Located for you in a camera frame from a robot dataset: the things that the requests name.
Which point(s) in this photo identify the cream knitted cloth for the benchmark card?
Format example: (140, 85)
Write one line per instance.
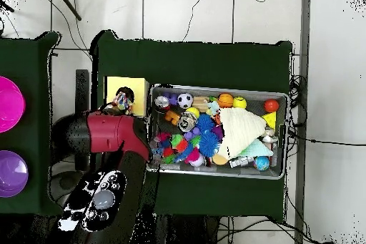
(240, 129)

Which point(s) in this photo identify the long polka dot cloth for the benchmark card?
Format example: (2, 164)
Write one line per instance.
(123, 102)

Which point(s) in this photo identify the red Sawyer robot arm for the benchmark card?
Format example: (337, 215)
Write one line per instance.
(108, 135)

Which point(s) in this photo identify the wooden box with three holes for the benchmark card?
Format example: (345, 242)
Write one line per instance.
(140, 86)

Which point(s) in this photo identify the clear mesh bin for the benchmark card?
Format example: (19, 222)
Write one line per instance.
(274, 171)

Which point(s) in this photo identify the yellow tennis ball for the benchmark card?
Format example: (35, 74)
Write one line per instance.
(192, 112)

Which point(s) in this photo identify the black and white soccer ball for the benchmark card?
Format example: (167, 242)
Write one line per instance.
(186, 100)

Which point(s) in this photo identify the blue spiky rubber ball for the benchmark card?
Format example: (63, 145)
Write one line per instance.
(205, 122)
(209, 145)

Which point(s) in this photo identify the crushed red drink can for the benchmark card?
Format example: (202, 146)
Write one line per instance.
(162, 102)

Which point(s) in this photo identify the orange toy basketball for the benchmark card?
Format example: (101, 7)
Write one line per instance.
(225, 100)

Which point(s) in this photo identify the yellow smiley ball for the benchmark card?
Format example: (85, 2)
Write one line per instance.
(239, 102)

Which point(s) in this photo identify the mint green cloth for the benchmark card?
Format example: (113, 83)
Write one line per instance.
(258, 149)

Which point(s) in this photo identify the yellow cheese wedge toy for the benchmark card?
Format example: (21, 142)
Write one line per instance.
(270, 120)

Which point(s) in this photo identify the red ball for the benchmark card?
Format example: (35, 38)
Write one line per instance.
(271, 105)

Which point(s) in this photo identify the black rod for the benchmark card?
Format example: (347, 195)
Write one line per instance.
(67, 3)

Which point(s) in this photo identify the pink plastic bowl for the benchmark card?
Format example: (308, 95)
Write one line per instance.
(10, 104)

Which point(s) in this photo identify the purple plastic bowl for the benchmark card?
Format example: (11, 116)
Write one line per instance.
(11, 174)

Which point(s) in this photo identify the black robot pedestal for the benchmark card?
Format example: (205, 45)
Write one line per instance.
(189, 231)

